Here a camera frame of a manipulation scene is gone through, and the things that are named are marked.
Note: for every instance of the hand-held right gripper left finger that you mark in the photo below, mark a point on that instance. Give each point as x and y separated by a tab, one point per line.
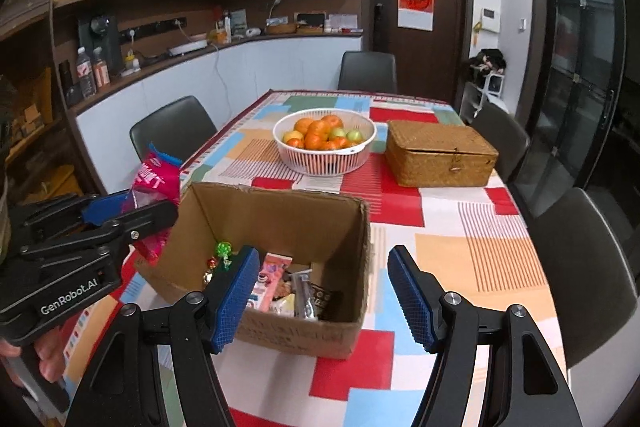
235	302

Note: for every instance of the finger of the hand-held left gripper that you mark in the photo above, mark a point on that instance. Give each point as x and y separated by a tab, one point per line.
150	218
107	207

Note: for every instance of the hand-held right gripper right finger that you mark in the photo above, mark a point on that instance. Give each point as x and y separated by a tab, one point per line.
410	302

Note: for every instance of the bright pink snack packet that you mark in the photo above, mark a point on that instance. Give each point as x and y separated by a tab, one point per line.
155	177

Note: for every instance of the foil candy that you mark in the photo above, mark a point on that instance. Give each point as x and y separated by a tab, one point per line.
210	266

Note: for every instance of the pink bear print packet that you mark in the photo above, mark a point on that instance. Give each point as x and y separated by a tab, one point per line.
272	269

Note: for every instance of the small green lollipop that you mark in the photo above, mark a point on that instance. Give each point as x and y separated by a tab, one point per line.
222	251

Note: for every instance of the brown cardboard box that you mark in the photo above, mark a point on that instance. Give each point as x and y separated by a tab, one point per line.
280	217

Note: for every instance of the person's left hand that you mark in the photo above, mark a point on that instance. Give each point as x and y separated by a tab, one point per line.
52	357

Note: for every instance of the silver foil snack packet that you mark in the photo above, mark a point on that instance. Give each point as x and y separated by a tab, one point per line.
302	294

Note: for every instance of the grey dining chair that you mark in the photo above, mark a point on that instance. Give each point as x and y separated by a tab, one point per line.
170	127
500	142
580	267
367	72

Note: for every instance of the clear water bottle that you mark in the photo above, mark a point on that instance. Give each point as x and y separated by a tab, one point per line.
86	74

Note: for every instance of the pink drink bottle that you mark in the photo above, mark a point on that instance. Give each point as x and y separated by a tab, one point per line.
101	72

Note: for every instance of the woven wicker lidded box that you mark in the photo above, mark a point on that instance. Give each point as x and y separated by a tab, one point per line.
435	157

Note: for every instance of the yellow round fruit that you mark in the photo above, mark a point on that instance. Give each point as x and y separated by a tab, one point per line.
290	137

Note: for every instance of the white plastic fruit basket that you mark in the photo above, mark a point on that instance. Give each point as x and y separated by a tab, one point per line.
320	162

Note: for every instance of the black countertop appliance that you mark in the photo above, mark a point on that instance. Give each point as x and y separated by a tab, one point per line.
100	42

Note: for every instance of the white round dish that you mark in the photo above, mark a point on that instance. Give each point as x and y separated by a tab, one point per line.
187	48

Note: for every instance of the green round fruit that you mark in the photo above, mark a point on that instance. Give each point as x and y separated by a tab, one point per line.
338	133
355	135

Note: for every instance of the wooden shelf unit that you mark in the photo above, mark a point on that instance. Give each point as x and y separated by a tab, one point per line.
35	47

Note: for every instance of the pile of oranges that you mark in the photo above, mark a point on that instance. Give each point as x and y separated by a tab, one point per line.
315	139

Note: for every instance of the woven counter basket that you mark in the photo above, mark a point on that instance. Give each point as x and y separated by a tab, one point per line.
280	28

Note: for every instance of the dark brown door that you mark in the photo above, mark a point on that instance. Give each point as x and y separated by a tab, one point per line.
445	57

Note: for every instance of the black bag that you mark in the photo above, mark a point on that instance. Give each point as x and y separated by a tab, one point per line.
487	59

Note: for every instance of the black tablet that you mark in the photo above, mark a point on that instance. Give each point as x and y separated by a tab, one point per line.
311	16

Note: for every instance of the glass sliding door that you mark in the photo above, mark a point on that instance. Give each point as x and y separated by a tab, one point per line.
575	57

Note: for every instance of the white wall intercom panel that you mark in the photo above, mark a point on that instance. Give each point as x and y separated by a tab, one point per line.
490	19

